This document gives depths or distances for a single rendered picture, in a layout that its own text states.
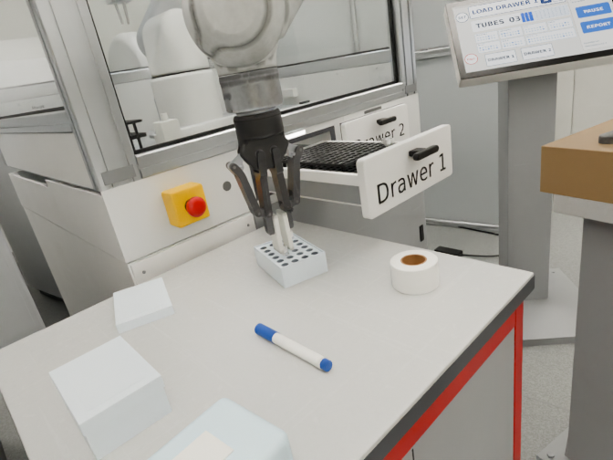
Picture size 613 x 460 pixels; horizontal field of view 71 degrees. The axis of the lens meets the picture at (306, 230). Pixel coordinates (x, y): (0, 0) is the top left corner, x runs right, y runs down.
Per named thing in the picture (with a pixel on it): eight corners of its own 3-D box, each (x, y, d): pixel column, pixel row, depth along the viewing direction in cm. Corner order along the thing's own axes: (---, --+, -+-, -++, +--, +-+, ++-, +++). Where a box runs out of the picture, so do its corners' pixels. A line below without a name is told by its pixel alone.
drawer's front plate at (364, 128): (410, 139, 136) (407, 103, 132) (349, 163, 119) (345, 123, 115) (405, 139, 138) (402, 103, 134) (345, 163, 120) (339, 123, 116)
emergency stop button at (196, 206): (210, 214, 85) (204, 193, 83) (192, 220, 82) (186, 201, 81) (202, 211, 87) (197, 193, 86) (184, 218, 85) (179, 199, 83)
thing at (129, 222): (420, 138, 144) (418, 92, 138) (126, 264, 83) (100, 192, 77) (252, 136, 212) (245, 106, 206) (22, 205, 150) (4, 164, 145)
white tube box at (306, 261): (328, 271, 74) (325, 251, 73) (285, 288, 71) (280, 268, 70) (296, 250, 85) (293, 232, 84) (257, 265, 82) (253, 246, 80)
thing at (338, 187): (441, 169, 94) (439, 141, 92) (367, 208, 79) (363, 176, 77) (314, 161, 123) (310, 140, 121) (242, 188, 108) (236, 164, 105)
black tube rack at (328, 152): (400, 171, 98) (397, 142, 95) (348, 195, 87) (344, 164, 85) (328, 165, 113) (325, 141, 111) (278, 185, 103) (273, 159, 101)
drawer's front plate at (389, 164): (452, 173, 95) (450, 123, 91) (370, 220, 77) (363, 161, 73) (445, 173, 96) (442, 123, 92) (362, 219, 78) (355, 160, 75)
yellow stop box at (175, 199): (212, 216, 88) (203, 182, 85) (181, 229, 84) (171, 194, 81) (200, 213, 92) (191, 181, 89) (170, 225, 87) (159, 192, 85)
